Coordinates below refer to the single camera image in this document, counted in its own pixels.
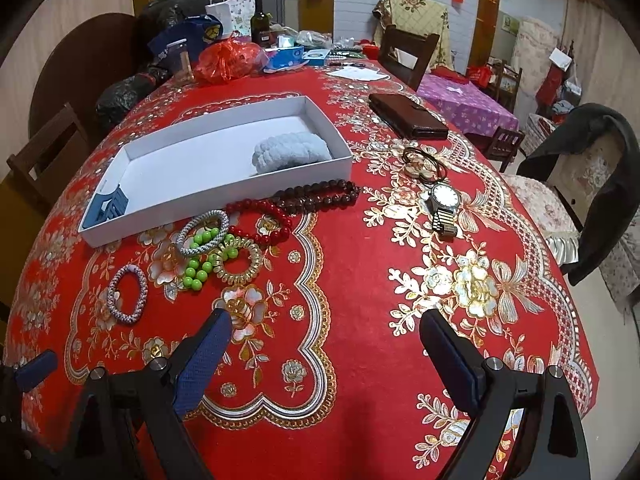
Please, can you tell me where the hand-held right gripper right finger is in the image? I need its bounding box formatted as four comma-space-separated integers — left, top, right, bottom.
419, 309, 591, 480

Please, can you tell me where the clear plastic bag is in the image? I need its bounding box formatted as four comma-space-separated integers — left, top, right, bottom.
297, 30, 333, 49

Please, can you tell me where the blue tissue box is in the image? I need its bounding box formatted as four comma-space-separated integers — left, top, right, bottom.
264, 46, 306, 72

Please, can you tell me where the red floral tablecloth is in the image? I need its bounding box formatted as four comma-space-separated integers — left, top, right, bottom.
0, 57, 601, 480

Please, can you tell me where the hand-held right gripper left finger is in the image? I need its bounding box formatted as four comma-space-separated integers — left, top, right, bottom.
60, 307, 233, 480

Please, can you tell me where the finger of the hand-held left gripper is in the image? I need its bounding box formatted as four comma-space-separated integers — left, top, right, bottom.
12, 350, 59, 395

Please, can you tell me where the dark wooden chair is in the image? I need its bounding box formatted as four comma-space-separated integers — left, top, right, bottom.
6, 102, 93, 211
377, 25, 441, 92

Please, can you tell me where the white paper gift bag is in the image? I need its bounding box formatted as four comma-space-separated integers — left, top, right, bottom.
205, 0, 257, 38

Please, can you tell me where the silver braided hair tie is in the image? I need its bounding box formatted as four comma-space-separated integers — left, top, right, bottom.
107, 264, 148, 325
175, 209, 231, 257

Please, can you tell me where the black hair tie with charm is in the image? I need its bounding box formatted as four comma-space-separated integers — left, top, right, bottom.
402, 146, 451, 183

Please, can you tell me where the red plastic bag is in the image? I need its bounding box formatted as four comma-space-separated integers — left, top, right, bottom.
192, 40, 268, 85

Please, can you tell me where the dark grey jacket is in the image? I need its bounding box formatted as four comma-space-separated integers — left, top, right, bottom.
517, 102, 640, 286

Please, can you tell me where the light blue scrunchie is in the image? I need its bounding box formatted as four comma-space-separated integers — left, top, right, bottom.
252, 130, 333, 175

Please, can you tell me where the white paper sheet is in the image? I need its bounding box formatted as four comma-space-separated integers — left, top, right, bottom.
326, 66, 390, 82

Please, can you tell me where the small black plastic bag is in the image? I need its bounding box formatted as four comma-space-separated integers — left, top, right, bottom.
95, 65, 173, 128

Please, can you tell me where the floral cushioned chair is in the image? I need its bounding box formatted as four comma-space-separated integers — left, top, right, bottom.
502, 132, 626, 266

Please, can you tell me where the dark brown bead bracelet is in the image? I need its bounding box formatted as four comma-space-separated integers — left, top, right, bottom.
272, 180, 362, 213

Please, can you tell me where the yellow wooden cabinet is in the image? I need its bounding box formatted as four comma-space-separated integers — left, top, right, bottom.
0, 170, 56, 321

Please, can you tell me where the small wooden chair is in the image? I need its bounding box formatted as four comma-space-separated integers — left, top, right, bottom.
484, 127, 527, 173

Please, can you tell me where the round wooden tabletop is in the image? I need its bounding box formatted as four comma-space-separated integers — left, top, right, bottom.
27, 12, 151, 156

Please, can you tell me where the green bead bracelet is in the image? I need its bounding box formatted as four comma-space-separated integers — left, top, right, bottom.
182, 227, 238, 292

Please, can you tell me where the blue cloth bag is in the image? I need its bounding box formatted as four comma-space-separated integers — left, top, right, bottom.
147, 16, 223, 73

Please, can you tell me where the glass jar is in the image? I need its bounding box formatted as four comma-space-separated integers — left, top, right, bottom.
170, 42, 195, 82

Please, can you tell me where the floral quilt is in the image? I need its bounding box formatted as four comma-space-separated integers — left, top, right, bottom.
515, 17, 561, 78

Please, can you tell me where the dark wine bottle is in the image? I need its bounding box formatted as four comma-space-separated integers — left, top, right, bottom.
250, 0, 273, 47

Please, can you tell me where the brown leather wallet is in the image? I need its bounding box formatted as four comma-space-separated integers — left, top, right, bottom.
368, 92, 450, 140

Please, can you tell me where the large black plastic bag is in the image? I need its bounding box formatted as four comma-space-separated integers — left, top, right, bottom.
135, 0, 211, 56

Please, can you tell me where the red bead bracelet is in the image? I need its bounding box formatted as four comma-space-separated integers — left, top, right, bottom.
225, 199, 293, 248

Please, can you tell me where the blue hair claw clip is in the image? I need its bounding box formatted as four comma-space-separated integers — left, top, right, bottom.
90, 185, 130, 225

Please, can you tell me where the purple floral tablecloth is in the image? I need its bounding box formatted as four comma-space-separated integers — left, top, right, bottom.
416, 74, 521, 137

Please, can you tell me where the white shallow cardboard box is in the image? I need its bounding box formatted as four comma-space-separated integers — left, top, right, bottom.
77, 94, 353, 248

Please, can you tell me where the metal wristwatch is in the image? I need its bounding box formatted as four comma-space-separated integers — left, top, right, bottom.
425, 182, 458, 241

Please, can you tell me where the gold spiral hair tie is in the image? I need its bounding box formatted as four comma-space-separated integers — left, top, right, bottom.
212, 240, 263, 286

